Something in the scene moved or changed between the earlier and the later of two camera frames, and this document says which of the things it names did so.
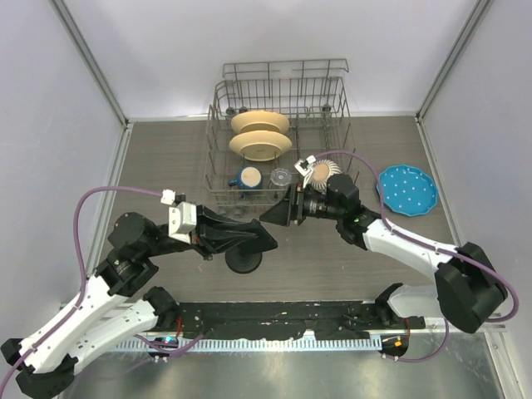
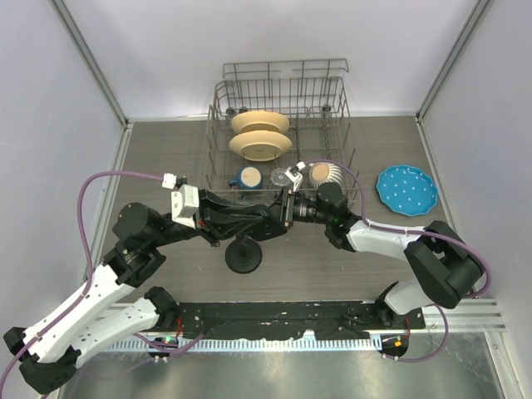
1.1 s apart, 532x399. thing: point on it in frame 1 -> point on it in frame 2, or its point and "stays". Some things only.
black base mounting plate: x=328 y=320 stays
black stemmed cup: x=242 y=261 stays
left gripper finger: x=210 y=225 -> x=210 y=205
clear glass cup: x=280 y=176 stays
